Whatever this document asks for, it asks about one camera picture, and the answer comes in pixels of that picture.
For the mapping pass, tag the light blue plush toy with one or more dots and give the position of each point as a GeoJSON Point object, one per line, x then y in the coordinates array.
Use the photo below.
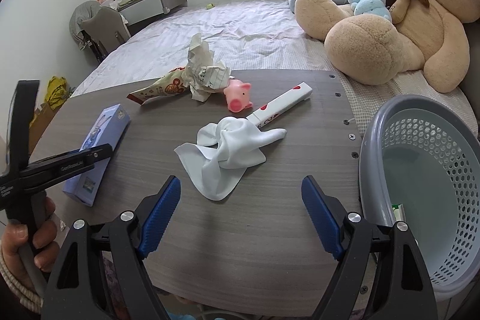
{"type": "Point", "coordinates": [369, 3]}

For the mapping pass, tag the yellow plastic bag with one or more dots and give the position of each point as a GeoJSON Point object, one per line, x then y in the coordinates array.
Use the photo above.
{"type": "Point", "coordinates": [56, 91]}

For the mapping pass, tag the grey chair with clothes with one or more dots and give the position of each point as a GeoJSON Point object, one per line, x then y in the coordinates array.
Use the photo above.
{"type": "Point", "coordinates": [101, 27]}

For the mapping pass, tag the white cloth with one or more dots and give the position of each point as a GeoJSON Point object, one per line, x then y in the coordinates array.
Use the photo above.
{"type": "Point", "coordinates": [225, 155]}

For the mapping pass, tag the green and white medicine box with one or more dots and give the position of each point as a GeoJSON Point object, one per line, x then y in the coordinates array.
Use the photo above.
{"type": "Point", "coordinates": [399, 213]}

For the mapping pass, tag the long white box red hearts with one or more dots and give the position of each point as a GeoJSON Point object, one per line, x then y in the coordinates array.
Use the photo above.
{"type": "Point", "coordinates": [288, 98]}

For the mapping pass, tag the grey-blue perforated plastic basket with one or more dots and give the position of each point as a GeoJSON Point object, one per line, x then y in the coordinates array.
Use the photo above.
{"type": "Point", "coordinates": [412, 170]}

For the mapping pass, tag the brown cardboard box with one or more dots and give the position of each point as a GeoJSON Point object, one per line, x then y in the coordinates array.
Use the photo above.
{"type": "Point", "coordinates": [41, 125]}

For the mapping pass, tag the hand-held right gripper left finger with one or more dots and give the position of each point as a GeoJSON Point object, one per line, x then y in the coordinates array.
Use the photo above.
{"type": "Point", "coordinates": [159, 218]}

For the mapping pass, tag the bed with white sheet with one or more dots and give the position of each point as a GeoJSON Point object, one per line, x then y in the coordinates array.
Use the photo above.
{"type": "Point", "coordinates": [225, 24]}

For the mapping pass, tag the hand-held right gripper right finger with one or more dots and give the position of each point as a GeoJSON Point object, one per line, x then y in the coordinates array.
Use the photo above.
{"type": "Point", "coordinates": [322, 218]}

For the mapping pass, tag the red and white snack packet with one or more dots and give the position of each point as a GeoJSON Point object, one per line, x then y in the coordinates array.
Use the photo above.
{"type": "Point", "coordinates": [157, 89]}

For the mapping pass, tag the crumpled white paper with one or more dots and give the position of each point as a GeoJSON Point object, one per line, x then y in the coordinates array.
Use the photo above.
{"type": "Point", "coordinates": [202, 72]}

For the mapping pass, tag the large beige teddy bear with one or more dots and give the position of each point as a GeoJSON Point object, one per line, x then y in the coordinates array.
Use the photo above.
{"type": "Point", "coordinates": [367, 42]}

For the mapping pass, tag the small green toy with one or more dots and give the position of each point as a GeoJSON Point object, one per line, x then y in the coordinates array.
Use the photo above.
{"type": "Point", "coordinates": [210, 6]}

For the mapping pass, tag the person's left hand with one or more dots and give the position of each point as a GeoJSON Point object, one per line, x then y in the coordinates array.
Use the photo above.
{"type": "Point", "coordinates": [47, 230]}

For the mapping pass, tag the pink pig toy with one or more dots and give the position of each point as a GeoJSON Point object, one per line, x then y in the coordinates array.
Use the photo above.
{"type": "Point", "coordinates": [236, 95]}

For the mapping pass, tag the long light blue box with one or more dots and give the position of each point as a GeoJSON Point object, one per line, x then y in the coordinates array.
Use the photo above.
{"type": "Point", "coordinates": [101, 132]}

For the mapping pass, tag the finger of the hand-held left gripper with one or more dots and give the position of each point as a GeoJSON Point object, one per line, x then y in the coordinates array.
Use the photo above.
{"type": "Point", "coordinates": [75, 164]}

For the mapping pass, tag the white tissue pack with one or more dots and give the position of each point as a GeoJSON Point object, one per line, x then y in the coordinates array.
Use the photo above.
{"type": "Point", "coordinates": [112, 0]}

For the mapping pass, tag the grey and white desk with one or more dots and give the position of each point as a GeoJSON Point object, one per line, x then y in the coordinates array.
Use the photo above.
{"type": "Point", "coordinates": [150, 7]}

